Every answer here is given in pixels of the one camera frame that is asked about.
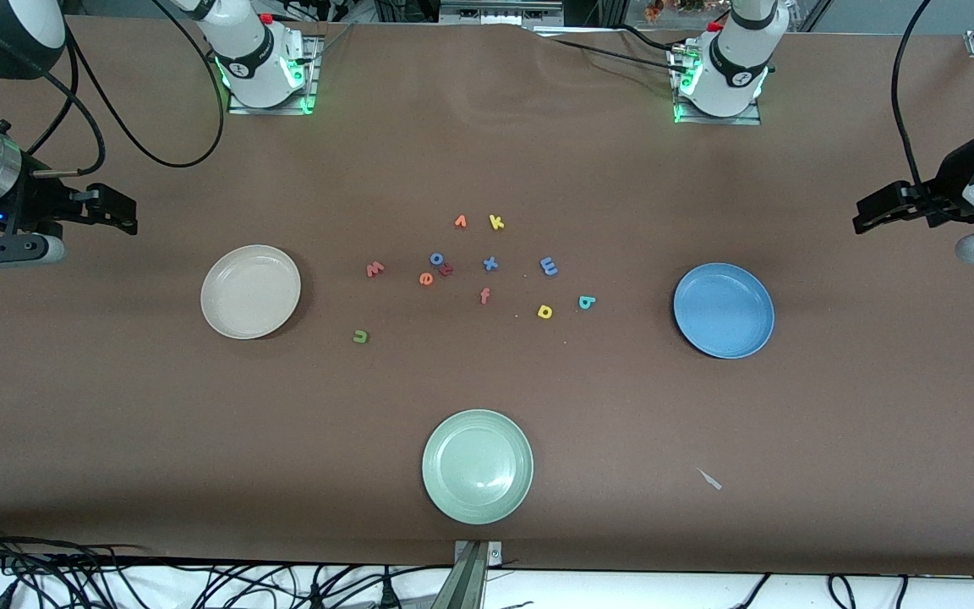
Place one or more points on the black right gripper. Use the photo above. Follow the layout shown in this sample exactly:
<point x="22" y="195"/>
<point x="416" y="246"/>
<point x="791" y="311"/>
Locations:
<point x="33" y="201"/>

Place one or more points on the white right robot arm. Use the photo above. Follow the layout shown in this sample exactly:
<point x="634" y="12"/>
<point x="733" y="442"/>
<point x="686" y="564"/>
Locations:
<point x="250" y="59"/>

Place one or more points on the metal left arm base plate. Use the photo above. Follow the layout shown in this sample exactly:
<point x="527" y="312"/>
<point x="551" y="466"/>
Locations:
<point x="719" y="120"/>

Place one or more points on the red foam letter w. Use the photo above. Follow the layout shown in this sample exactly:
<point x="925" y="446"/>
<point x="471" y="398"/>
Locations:
<point x="375" y="270"/>

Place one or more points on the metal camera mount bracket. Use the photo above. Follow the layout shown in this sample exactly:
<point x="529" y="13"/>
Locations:
<point x="470" y="584"/>

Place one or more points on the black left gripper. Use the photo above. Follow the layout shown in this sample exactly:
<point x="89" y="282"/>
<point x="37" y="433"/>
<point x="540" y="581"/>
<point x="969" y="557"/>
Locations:
<point x="946" y="188"/>

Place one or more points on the brown paper table cover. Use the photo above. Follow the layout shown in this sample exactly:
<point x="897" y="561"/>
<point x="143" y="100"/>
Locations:
<point x="115" y="423"/>

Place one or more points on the teal foam letter b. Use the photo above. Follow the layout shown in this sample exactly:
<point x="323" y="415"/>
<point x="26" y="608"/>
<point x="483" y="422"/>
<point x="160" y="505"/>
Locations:
<point x="582" y="303"/>

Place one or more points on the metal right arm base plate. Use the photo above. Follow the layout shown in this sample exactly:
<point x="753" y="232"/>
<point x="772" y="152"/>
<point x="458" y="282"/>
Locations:
<point x="271" y="109"/>

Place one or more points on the green plate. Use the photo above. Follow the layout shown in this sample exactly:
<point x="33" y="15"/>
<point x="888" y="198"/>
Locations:
<point x="477" y="467"/>

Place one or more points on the beige brown plate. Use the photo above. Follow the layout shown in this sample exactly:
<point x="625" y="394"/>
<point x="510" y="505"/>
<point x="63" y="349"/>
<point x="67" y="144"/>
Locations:
<point x="250" y="292"/>

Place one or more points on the small white paper scrap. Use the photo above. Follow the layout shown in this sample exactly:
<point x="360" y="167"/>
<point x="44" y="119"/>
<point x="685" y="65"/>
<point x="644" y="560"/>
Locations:
<point x="711" y="480"/>

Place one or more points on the blue foam letter m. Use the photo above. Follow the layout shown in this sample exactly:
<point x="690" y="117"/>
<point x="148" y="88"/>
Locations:
<point x="549" y="266"/>

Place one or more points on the grey metal box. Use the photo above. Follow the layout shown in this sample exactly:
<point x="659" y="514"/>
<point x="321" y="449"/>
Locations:
<point x="500" y="10"/>

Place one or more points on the blue plate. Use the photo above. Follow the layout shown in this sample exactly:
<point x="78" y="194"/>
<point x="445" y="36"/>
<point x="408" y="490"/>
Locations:
<point x="724" y="310"/>

